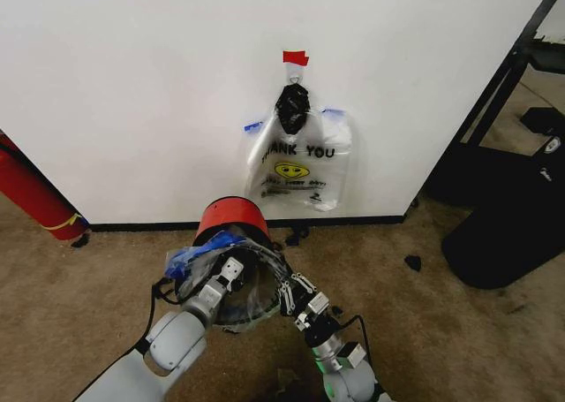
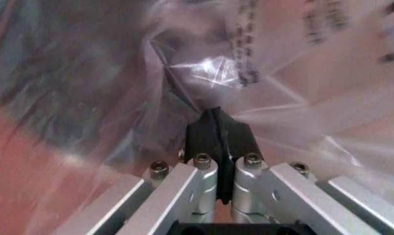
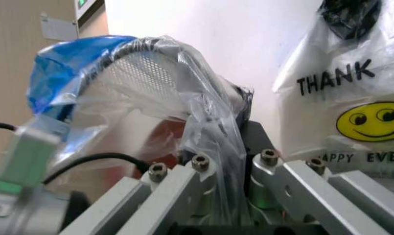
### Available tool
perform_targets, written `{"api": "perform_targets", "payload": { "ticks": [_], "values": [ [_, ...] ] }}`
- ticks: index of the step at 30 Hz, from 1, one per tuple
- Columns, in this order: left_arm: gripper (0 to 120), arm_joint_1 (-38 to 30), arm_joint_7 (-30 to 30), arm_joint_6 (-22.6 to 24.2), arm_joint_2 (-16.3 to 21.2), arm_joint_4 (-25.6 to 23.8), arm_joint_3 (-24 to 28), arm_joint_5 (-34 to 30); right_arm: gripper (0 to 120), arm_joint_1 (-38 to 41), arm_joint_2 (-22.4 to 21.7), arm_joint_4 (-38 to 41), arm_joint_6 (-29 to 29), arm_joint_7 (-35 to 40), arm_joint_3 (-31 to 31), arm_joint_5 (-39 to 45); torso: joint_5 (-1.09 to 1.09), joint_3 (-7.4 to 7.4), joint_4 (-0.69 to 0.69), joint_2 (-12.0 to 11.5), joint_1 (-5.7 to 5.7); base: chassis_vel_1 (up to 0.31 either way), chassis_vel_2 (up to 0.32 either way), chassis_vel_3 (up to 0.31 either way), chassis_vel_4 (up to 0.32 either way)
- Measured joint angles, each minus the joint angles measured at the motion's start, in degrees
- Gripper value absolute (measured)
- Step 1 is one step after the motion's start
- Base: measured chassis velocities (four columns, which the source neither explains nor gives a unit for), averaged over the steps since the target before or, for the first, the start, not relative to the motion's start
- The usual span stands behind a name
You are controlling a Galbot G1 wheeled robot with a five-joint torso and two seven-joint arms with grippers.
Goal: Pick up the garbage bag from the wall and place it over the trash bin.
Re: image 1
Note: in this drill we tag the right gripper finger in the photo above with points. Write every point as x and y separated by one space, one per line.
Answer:
286 299
303 282

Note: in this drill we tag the red round trash bin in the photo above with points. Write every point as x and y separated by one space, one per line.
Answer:
231 218

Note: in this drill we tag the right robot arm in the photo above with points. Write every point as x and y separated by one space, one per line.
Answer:
342 371

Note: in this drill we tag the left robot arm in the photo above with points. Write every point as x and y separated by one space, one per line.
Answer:
172 344

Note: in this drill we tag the blue tape on bin rim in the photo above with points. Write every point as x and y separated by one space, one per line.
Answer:
201 251

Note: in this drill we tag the clear plastic liner on bin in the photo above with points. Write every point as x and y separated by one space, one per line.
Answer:
194 274

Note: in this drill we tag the clear thank you garbage bag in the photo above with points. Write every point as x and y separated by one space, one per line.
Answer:
304 172

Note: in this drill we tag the black tape wad on bag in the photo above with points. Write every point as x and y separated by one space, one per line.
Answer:
292 110

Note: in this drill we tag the large black bag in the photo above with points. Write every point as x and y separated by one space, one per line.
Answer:
507 216

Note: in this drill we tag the black scrap on carpet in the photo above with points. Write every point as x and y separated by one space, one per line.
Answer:
413 262

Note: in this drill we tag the blue tape strip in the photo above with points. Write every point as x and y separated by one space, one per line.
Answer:
252 125

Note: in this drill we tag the red tape piece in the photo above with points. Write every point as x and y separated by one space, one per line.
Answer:
295 57

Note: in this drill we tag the red fire extinguisher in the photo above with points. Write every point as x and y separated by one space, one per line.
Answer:
31 190

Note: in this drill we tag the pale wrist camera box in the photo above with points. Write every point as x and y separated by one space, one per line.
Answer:
317 305
232 270

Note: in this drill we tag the clear wall hook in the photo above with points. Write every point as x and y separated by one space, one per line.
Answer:
295 76

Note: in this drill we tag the black metal frame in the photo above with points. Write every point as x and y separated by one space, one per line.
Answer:
499 75

